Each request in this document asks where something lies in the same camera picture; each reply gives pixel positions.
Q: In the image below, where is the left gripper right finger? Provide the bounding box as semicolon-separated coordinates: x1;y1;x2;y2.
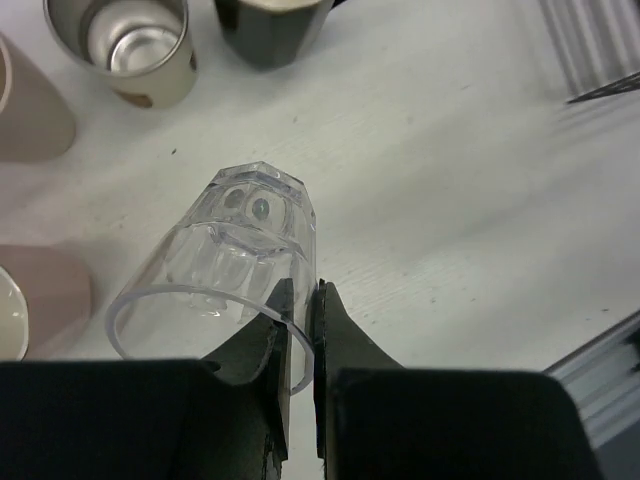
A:
309;281;602;479

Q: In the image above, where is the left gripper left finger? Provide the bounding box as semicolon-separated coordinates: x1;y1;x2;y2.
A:
0;277;296;480

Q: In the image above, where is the clear glass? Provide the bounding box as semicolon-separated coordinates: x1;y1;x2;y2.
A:
105;162;317;394

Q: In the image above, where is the pink ceramic mug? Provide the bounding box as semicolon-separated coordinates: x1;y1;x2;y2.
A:
1;245;92;360

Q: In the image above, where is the beige plastic cup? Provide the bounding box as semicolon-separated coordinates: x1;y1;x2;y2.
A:
1;36;76;163

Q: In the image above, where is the metal cup with cream label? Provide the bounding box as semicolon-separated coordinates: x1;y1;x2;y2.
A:
43;0;197;109

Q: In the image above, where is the black mug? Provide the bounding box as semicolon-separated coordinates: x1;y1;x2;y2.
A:
214;0;341;70

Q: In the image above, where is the aluminium mounting rail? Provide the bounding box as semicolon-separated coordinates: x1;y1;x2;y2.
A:
545;313;639;448

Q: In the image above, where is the wire dish rack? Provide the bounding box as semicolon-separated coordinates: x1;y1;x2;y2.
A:
567;72;640;104

